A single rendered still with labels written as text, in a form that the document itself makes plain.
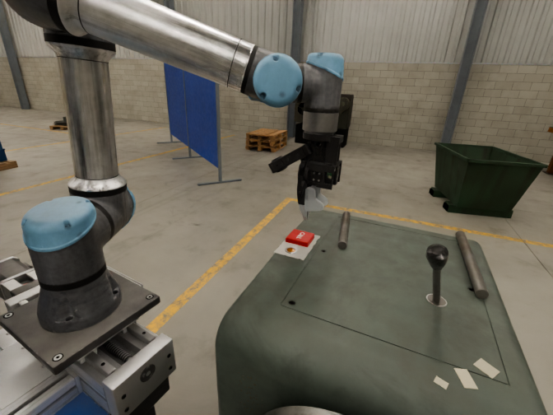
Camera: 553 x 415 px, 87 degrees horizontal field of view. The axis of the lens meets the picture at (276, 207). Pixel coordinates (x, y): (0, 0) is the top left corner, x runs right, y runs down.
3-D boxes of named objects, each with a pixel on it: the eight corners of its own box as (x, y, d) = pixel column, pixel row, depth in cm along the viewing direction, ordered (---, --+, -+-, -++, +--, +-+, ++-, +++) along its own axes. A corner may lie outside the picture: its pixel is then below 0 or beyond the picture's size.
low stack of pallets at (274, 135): (261, 142, 904) (261, 128, 888) (287, 145, 880) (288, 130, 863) (243, 149, 794) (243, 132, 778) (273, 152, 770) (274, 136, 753)
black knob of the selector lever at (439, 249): (420, 262, 49) (427, 237, 48) (442, 267, 48) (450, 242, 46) (420, 274, 46) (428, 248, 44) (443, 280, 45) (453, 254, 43)
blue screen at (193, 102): (156, 142, 824) (146, 48, 734) (185, 142, 862) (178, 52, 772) (198, 185, 497) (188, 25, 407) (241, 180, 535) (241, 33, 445)
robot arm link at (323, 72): (301, 54, 62) (341, 56, 62) (298, 109, 66) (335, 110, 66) (306, 50, 54) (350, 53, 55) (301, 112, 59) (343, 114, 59)
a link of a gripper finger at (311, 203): (319, 228, 68) (323, 190, 65) (296, 222, 71) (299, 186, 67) (323, 222, 71) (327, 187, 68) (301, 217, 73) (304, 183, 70)
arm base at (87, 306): (25, 313, 61) (10, 273, 57) (96, 277, 73) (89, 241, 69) (63, 344, 54) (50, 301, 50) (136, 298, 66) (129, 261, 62)
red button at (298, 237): (293, 235, 80) (294, 228, 79) (314, 240, 78) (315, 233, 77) (285, 244, 75) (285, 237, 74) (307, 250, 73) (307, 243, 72)
